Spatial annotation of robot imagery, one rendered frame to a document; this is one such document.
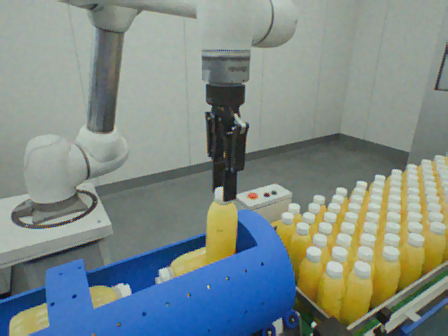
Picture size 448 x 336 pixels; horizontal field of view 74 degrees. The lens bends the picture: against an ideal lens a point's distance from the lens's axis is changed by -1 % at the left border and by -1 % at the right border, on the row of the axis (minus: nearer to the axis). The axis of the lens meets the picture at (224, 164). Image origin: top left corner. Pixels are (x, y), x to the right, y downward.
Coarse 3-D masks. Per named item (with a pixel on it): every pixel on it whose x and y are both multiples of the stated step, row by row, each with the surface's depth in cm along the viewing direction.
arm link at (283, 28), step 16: (80, 0) 72; (96, 0) 69; (112, 0) 67; (128, 0) 66; (144, 0) 66; (160, 0) 66; (176, 0) 66; (192, 0) 66; (272, 0) 55; (288, 0) 61; (192, 16) 69; (288, 16) 59; (272, 32) 57; (288, 32) 62
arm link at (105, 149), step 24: (96, 24) 90; (120, 24) 91; (96, 48) 95; (120, 48) 98; (96, 72) 99; (96, 96) 103; (96, 120) 108; (96, 144) 111; (120, 144) 119; (96, 168) 114
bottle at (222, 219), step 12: (216, 204) 64; (228, 204) 64; (216, 216) 63; (228, 216) 63; (216, 228) 64; (228, 228) 64; (216, 240) 65; (228, 240) 65; (216, 252) 66; (228, 252) 66
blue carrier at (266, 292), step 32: (256, 224) 70; (160, 256) 78; (256, 256) 64; (288, 256) 67; (64, 288) 51; (160, 288) 54; (192, 288) 56; (224, 288) 58; (256, 288) 61; (288, 288) 65; (0, 320) 63; (64, 320) 47; (96, 320) 49; (128, 320) 50; (160, 320) 52; (192, 320) 54; (224, 320) 58; (256, 320) 62
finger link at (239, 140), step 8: (240, 128) 53; (248, 128) 54; (240, 136) 55; (232, 144) 56; (240, 144) 55; (232, 152) 56; (240, 152) 56; (232, 160) 57; (240, 160) 57; (232, 168) 57
